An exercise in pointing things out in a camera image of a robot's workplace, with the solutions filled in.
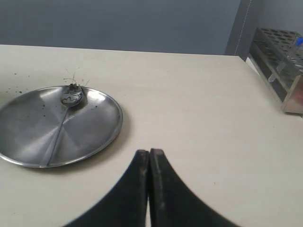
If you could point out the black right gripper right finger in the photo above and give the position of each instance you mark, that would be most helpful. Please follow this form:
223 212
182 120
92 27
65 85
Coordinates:
172 203

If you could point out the stainless steel spork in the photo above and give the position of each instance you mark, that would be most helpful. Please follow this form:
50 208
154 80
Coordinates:
71 97

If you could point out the test tube with blue cap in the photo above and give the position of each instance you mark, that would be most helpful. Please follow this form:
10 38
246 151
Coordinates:
289 47

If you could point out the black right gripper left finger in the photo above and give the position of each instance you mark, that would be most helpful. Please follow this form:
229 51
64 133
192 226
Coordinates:
125 204

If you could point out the metal test tube rack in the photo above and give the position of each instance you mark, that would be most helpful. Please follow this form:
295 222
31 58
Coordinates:
264 59

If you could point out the clump of roots and soil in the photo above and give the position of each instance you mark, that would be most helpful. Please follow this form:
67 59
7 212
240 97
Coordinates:
75 79

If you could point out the round stainless steel plate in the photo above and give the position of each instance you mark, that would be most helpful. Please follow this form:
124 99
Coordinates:
37 131

